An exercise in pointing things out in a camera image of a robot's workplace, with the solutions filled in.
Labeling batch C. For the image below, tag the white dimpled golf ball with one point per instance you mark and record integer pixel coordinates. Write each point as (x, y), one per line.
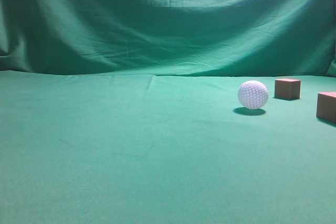
(253, 95)

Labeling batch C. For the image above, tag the green cloth backdrop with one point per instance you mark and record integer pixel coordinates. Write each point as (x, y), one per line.
(126, 111)

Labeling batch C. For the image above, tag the brown wooden cube block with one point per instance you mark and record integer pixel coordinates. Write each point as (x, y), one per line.
(288, 89)

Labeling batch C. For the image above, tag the brown cube block at edge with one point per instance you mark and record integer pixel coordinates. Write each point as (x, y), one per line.
(326, 106)

